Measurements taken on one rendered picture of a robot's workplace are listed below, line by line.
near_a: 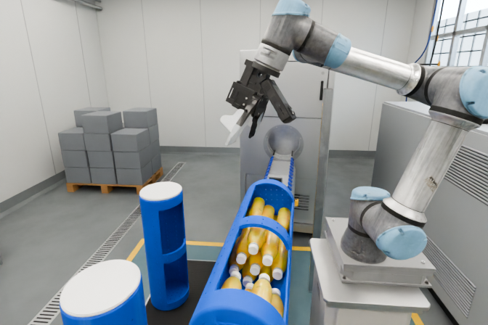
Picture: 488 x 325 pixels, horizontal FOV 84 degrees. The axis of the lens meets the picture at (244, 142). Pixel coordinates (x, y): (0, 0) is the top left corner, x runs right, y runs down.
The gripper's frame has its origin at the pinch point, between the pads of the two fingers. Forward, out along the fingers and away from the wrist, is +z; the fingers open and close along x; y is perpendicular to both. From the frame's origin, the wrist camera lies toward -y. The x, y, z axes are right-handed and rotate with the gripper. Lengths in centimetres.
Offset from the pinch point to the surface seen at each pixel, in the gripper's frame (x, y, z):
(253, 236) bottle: -32, -11, 42
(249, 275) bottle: -32, -17, 59
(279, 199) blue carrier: -81, -10, 44
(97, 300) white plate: 2, 23, 78
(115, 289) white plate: -4, 22, 77
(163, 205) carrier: -70, 51, 86
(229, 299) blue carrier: 3.3, -16.6, 39.5
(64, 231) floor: -131, 190, 245
